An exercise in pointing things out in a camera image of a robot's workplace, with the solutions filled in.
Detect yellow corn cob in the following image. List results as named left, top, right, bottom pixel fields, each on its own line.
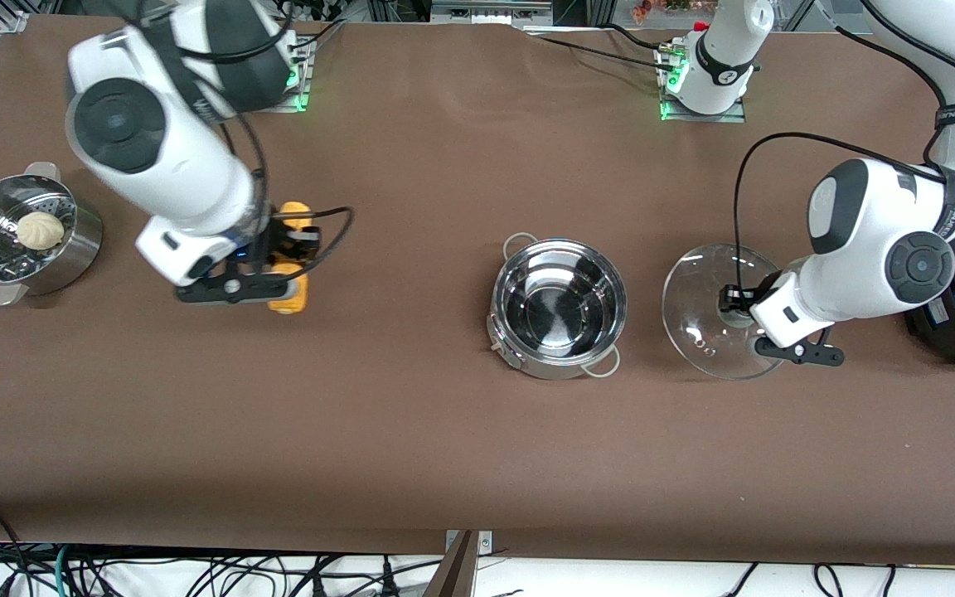
left=268, top=201, right=313, bottom=315

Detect glass pot lid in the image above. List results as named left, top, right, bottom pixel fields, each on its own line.
left=662, top=243, right=787, bottom=381

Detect stainless steel pot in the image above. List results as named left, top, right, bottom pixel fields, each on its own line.
left=486, top=232, right=629, bottom=382

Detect steel steamer pot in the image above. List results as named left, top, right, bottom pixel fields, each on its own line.
left=0, top=162, right=104, bottom=308

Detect table cover sheet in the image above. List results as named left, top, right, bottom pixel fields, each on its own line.
left=0, top=12, right=955, bottom=566

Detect white steamed bun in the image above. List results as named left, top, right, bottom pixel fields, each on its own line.
left=16, top=211, right=65, bottom=251

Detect grey power strip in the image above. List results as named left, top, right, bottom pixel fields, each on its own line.
left=430, top=0, right=555, bottom=27

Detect orange flower bunch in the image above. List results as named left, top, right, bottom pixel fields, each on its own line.
left=630, top=0, right=723, bottom=21

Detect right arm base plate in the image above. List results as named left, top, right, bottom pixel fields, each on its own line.
left=266, top=37, right=313, bottom=114

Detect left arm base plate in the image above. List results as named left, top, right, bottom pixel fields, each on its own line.
left=658, top=46, right=749, bottom=124

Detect black base cable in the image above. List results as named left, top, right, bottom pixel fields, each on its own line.
left=604, top=22, right=671, bottom=54
left=527, top=33, right=679, bottom=72
left=281, top=15, right=347, bottom=56

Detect silver metal bracket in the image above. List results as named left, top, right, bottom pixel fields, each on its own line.
left=444, top=529, right=494, bottom=556

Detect grey metal post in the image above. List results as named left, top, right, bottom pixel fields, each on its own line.
left=421, top=531, right=479, bottom=597

